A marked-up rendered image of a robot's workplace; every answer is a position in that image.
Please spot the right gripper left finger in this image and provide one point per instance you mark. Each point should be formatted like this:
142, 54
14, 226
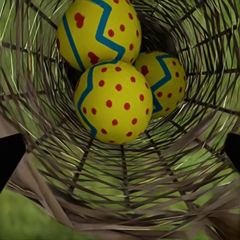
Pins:
12, 150

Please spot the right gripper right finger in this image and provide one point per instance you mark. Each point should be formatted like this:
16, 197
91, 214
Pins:
232, 149

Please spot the wicker basket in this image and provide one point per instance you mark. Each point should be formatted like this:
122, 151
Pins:
68, 208

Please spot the easter egg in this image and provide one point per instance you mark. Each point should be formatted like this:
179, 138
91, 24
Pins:
166, 77
91, 31
114, 101

